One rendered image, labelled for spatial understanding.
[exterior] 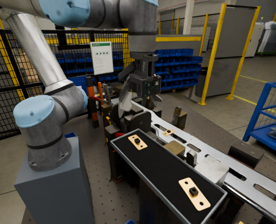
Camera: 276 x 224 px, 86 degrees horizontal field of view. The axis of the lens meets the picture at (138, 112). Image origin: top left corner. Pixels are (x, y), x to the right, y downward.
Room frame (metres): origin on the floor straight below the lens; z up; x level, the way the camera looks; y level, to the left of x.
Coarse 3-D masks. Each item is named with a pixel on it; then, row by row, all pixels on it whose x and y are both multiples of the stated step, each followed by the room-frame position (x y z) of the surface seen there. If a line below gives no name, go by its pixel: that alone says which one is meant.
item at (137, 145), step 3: (135, 135) 0.48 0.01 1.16; (129, 138) 0.46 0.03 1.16; (132, 138) 0.46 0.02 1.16; (135, 138) 0.46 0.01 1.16; (138, 138) 0.46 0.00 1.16; (132, 141) 0.44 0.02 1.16; (135, 141) 0.44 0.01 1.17; (138, 141) 0.44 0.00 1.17; (141, 141) 0.44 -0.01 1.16; (135, 144) 0.43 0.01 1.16; (138, 144) 0.43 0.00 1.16; (141, 144) 0.43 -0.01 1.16; (144, 144) 0.43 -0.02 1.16; (138, 147) 0.41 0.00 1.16; (141, 147) 0.41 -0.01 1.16; (144, 147) 0.41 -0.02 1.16
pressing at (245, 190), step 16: (176, 128) 0.77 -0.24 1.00; (192, 144) 0.62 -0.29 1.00; (208, 144) 0.62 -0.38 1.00; (224, 160) 0.50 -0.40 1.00; (256, 176) 0.42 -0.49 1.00; (240, 192) 0.34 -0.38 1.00; (256, 192) 0.35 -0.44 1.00; (272, 192) 0.35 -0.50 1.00; (256, 208) 0.29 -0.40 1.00; (272, 208) 0.29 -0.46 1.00
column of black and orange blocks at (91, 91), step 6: (90, 78) 1.23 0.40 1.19; (90, 84) 1.22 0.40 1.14; (90, 90) 1.22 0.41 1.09; (90, 96) 1.21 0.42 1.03; (90, 102) 1.21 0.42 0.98; (90, 108) 1.22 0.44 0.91; (96, 108) 1.23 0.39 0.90; (96, 114) 1.23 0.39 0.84; (96, 120) 1.22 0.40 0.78; (96, 126) 1.22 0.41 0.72
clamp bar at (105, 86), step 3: (102, 84) 1.00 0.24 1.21; (105, 84) 0.98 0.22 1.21; (108, 84) 1.01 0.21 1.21; (102, 87) 0.98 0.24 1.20; (105, 87) 0.98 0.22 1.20; (105, 90) 0.98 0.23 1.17; (108, 90) 0.99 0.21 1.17; (105, 93) 1.00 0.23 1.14; (108, 93) 0.99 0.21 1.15; (108, 96) 0.99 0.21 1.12; (108, 99) 0.99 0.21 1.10
